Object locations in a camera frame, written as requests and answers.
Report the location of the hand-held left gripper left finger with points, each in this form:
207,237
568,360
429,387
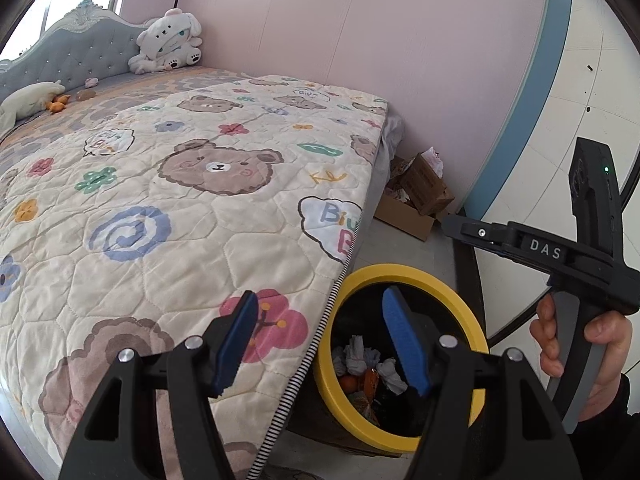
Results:
235,345

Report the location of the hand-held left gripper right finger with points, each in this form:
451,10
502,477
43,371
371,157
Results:
405,340

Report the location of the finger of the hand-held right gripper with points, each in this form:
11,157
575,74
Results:
475,232

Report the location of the white tissue wad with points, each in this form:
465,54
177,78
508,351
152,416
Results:
357,352

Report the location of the orange foil snack bag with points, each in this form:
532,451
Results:
371,385

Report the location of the yellow rimmed trash bin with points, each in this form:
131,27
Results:
400,272

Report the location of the orange tangerine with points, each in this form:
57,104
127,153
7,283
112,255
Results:
349,384

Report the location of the person's right forearm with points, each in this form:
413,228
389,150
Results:
615,440

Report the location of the person's right hand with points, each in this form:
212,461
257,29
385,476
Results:
610,350

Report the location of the cardboard box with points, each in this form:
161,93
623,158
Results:
425,190

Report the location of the grey patterned blanket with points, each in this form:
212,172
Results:
115,95

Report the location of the small brown toy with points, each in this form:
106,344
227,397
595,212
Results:
86,95

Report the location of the small pink toy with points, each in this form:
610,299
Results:
91,82

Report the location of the white dog plush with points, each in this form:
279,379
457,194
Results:
165,40

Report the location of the white goose plush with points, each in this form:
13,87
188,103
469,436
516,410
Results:
30,95

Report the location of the bed with grey tufted headboard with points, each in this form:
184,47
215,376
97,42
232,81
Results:
85,45

